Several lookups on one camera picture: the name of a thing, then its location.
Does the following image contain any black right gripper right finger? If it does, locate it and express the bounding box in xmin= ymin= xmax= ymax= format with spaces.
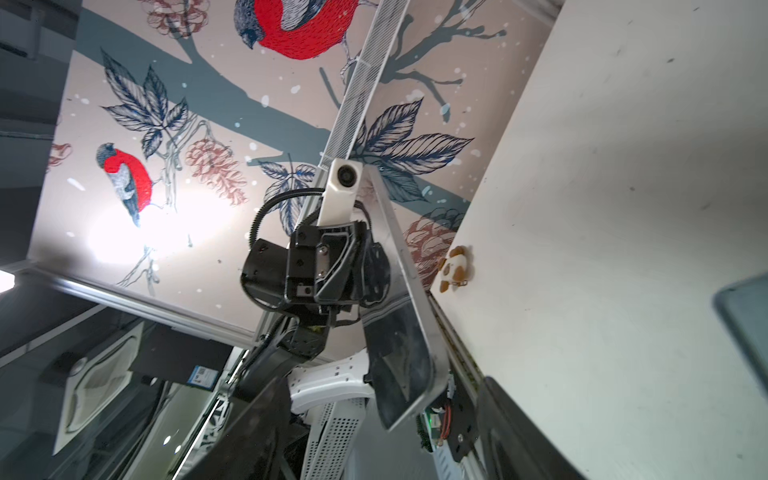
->
xmin=476 ymin=376 xmax=584 ymax=480

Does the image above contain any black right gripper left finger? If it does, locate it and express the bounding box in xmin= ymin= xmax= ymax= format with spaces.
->
xmin=185 ymin=378 xmax=291 ymax=480

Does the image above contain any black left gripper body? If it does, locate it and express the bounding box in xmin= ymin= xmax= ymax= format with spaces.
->
xmin=241 ymin=220 xmax=392 ymax=318

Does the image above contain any black phone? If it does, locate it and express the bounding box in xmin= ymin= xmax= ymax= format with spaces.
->
xmin=358 ymin=165 xmax=450 ymax=431

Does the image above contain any light blue phone case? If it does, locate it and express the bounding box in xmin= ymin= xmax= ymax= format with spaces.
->
xmin=713 ymin=273 xmax=768 ymax=395

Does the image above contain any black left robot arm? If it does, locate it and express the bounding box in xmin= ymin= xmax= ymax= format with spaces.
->
xmin=210 ymin=219 xmax=391 ymax=479

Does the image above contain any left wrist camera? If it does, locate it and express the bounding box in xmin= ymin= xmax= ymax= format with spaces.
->
xmin=317 ymin=159 xmax=363 ymax=227

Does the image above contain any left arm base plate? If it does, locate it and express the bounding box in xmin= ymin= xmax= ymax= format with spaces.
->
xmin=417 ymin=383 xmax=479 ymax=463

